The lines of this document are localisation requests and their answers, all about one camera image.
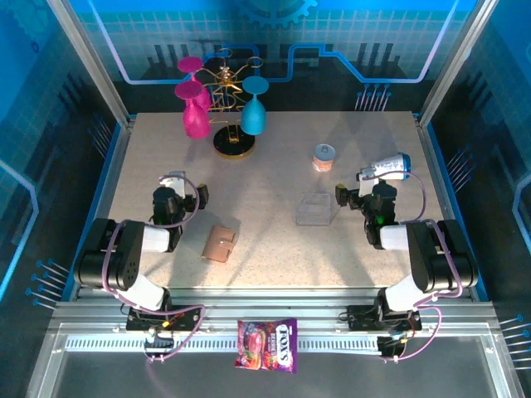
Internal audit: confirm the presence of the red black small package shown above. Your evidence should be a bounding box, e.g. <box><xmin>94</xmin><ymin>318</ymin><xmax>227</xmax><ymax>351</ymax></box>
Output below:
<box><xmin>295</xmin><ymin>192</ymin><xmax>333</xmax><ymax>227</ymax></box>

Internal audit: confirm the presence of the tan leather card holder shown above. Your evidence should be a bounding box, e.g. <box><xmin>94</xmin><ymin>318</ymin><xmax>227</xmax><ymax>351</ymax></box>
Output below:
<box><xmin>201</xmin><ymin>226</ymin><xmax>236</xmax><ymax>264</ymax></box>

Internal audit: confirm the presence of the small tin can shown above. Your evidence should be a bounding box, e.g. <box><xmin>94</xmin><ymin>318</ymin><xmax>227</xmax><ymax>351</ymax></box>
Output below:
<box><xmin>311</xmin><ymin>143</ymin><xmax>336</xmax><ymax>173</ymax></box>

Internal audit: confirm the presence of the white cup with blue lid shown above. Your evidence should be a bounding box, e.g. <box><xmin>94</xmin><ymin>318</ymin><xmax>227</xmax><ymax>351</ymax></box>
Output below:
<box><xmin>371</xmin><ymin>153</ymin><xmax>412</xmax><ymax>182</ymax></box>

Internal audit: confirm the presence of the large pink wine glass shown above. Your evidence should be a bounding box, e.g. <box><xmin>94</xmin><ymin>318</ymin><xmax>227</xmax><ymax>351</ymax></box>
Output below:
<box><xmin>174</xmin><ymin>80</ymin><xmax>212</xmax><ymax>140</ymax></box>

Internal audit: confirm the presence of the blue wine glass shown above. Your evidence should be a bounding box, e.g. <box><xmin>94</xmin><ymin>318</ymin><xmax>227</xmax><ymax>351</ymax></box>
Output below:
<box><xmin>240</xmin><ymin>75</ymin><xmax>270</xmax><ymax>136</ymax></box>

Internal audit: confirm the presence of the small pink wine glass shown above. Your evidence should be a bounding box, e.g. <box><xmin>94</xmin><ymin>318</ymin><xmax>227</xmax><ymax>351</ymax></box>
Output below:
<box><xmin>177</xmin><ymin>56</ymin><xmax>212</xmax><ymax>109</ymax></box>

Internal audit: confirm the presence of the Fox's candy bag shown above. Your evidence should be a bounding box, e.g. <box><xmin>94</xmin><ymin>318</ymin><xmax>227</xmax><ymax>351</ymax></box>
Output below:
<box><xmin>233</xmin><ymin>318</ymin><xmax>299</xmax><ymax>375</ymax></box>

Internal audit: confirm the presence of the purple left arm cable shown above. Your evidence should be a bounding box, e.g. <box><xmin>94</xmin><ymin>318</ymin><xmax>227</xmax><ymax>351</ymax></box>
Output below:
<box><xmin>101</xmin><ymin>173</ymin><xmax>207</xmax><ymax>364</ymax></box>

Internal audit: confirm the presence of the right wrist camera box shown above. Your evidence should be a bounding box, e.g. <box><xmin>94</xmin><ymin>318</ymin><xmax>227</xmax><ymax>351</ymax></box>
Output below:
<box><xmin>357</xmin><ymin>165</ymin><xmax>385</xmax><ymax>198</ymax></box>

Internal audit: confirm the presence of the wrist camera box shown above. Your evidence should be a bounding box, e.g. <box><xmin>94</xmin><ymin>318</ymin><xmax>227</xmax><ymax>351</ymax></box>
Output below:
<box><xmin>357</xmin><ymin>165</ymin><xmax>385</xmax><ymax>198</ymax></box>
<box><xmin>159</xmin><ymin>171</ymin><xmax>187</xmax><ymax>197</ymax></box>

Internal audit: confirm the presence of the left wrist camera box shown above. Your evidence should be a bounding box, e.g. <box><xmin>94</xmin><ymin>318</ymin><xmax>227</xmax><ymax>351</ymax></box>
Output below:
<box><xmin>159</xmin><ymin>171</ymin><xmax>187</xmax><ymax>197</ymax></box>

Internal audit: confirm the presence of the gold wire glass rack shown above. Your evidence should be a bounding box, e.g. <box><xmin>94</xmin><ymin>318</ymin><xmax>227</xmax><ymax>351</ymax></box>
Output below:
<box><xmin>193</xmin><ymin>46</ymin><xmax>265</xmax><ymax>161</ymax></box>

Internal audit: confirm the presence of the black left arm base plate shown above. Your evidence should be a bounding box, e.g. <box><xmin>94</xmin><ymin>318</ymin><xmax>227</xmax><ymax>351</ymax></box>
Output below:
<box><xmin>126</xmin><ymin>304</ymin><xmax>203</xmax><ymax>332</ymax></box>

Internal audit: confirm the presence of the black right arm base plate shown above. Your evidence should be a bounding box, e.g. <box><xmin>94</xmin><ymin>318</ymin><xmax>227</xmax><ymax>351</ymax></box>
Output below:
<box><xmin>346</xmin><ymin>304</ymin><xmax>423</xmax><ymax>332</ymax></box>

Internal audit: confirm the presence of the aluminium frame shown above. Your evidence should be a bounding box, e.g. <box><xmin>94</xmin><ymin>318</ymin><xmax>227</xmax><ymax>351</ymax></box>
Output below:
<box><xmin>24</xmin><ymin>0</ymin><xmax>526</xmax><ymax>398</ymax></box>

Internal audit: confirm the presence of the black electronics box with wires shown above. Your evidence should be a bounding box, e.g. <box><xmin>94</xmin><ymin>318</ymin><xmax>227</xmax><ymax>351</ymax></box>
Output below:
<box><xmin>378</xmin><ymin>334</ymin><xmax>407</xmax><ymax>360</ymax></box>
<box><xmin>144</xmin><ymin>331</ymin><xmax>175</xmax><ymax>357</ymax></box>

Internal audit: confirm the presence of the slotted cable duct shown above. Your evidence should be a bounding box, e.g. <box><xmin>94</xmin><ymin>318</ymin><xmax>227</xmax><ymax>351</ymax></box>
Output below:
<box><xmin>65</xmin><ymin>336</ymin><xmax>389</xmax><ymax>353</ymax></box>

